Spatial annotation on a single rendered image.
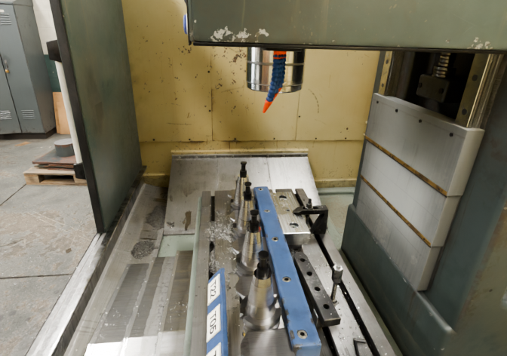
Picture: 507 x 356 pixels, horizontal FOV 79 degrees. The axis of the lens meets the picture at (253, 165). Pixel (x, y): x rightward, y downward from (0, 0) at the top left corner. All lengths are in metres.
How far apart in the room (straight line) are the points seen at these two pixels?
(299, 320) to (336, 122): 1.70
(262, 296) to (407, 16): 0.51
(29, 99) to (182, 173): 3.94
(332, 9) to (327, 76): 1.44
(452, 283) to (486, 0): 0.70
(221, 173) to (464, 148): 1.37
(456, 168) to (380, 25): 0.45
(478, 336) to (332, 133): 1.36
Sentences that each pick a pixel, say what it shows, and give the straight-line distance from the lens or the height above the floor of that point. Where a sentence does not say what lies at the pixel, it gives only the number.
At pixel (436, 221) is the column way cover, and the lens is 0.99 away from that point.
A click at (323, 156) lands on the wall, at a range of 2.15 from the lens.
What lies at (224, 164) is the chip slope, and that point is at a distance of 1.98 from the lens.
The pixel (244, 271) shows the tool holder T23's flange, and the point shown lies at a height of 1.22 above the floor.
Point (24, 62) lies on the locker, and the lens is 5.50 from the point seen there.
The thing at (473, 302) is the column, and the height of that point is 0.98.
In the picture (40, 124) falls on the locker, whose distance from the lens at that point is 5.65.
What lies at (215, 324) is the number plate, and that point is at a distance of 0.86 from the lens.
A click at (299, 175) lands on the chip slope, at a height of 0.79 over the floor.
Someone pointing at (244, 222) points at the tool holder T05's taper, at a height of 1.25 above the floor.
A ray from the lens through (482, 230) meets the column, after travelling 0.94.
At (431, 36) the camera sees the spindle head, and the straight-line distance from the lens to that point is 0.66.
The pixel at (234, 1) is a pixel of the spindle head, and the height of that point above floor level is 1.66.
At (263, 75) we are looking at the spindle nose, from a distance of 0.82.
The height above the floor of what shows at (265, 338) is 1.22.
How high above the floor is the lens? 1.61
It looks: 23 degrees down
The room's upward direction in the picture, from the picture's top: 2 degrees clockwise
